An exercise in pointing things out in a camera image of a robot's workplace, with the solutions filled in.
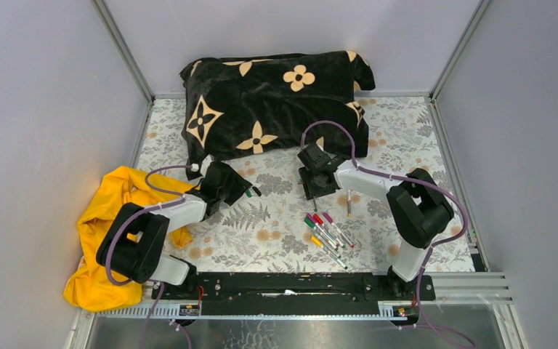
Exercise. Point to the yellow cloth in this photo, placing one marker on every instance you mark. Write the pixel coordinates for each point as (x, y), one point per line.
(89, 287)

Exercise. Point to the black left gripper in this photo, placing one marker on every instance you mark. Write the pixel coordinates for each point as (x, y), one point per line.
(239, 185)

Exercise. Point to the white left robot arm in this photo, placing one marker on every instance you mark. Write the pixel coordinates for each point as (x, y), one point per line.
(133, 245)

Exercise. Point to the black floral pillow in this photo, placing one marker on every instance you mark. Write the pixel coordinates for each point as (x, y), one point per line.
(244, 106)

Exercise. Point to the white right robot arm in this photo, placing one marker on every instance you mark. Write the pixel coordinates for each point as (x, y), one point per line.
(420, 211)

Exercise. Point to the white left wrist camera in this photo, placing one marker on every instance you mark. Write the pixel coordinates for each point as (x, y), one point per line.
(202, 168)

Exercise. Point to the black pen cap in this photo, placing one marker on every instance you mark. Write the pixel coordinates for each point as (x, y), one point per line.
(256, 190)

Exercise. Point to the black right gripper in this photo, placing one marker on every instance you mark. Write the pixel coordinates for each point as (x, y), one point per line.
(309, 191)

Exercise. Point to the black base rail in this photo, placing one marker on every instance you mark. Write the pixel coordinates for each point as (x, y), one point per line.
(295, 294)

